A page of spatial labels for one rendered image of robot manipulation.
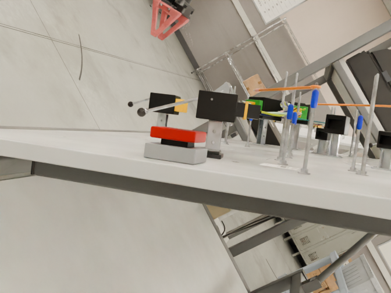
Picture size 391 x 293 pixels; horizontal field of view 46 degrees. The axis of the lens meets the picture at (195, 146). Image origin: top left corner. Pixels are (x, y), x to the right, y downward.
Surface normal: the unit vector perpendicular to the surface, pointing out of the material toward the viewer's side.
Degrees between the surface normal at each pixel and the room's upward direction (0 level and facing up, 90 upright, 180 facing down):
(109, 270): 0
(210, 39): 90
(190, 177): 90
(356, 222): 90
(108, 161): 90
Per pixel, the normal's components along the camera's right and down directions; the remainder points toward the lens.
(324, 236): -0.21, 0.09
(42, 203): 0.85, -0.47
